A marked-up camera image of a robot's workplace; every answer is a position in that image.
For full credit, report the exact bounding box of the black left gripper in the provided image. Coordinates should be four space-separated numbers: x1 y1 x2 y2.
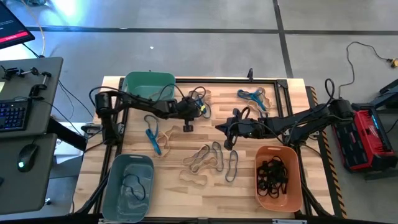
178 96 208 133

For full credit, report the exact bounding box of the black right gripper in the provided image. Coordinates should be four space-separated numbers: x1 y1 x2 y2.
215 108 267 151

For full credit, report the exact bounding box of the long black rubber band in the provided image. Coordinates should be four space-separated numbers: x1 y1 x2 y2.
256 155 282 184
261 167 285 194
266 161 289 195
256 177 276 199

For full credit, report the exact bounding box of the light green plastic basket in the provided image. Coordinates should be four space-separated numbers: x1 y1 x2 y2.
120 71 177 111

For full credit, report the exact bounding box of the orange plastic basket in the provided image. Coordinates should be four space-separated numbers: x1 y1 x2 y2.
254 145 303 213

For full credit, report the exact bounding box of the yellow black hazard strip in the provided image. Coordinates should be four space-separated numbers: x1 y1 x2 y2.
306 86 348 219

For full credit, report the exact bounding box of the dark teal plastic basket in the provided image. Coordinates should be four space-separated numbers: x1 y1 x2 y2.
101 154 155 223

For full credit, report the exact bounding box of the black desk support beam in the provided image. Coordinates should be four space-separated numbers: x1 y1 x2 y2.
46 116 88 152

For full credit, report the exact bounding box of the red black power case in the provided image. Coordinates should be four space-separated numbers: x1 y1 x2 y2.
334 104 398 174

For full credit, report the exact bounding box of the grey side table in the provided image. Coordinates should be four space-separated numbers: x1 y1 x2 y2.
0 57 64 139
0 133 58 215

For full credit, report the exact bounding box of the small black clamp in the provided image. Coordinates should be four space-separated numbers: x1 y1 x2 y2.
29 83 47 98

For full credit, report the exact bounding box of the dark blue equipment case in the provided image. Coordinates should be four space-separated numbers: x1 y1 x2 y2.
378 77 398 110

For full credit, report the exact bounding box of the black computer mouse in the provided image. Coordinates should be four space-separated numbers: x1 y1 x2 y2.
16 143 40 174

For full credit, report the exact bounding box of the backlit black keyboard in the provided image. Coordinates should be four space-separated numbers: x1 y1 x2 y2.
0 97 32 133

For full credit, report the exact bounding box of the black clamp rod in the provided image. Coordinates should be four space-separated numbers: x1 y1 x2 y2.
0 65 53 79

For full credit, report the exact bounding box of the computer monitor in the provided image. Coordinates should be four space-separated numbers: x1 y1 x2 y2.
0 0 36 50

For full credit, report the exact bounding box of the black floor cable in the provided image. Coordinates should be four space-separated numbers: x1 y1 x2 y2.
337 41 391 94

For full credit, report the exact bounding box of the thin beige cable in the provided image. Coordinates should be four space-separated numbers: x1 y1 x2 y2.
20 0 47 57

